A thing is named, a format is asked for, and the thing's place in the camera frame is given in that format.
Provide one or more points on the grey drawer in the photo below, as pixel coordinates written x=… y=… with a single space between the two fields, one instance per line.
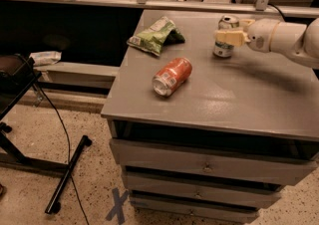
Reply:
x=210 y=163
x=199 y=190
x=190 y=208

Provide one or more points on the middle grey drawer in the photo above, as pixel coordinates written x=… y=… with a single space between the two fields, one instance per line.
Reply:
x=199 y=190

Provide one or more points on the top grey drawer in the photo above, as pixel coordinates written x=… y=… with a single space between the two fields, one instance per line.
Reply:
x=210 y=163

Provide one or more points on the white crumpled plastic bag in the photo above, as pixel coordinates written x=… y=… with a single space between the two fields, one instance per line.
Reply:
x=46 y=58

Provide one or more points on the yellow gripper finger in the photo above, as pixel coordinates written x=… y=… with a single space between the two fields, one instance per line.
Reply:
x=235 y=37
x=246 y=23

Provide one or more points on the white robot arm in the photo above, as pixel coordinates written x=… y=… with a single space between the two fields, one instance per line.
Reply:
x=299 y=43

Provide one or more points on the green chip bag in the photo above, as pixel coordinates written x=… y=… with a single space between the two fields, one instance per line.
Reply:
x=162 y=32

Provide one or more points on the orange soda can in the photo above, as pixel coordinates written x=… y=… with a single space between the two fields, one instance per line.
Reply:
x=169 y=78

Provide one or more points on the white green 7up can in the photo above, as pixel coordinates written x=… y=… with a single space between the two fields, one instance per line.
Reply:
x=223 y=50

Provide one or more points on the grey drawer cabinet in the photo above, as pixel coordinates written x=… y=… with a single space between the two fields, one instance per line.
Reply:
x=252 y=104

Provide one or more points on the bottom grey drawer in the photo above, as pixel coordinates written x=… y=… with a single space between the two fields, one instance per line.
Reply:
x=190 y=208

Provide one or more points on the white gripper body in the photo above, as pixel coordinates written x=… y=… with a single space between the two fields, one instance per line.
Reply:
x=259 y=35

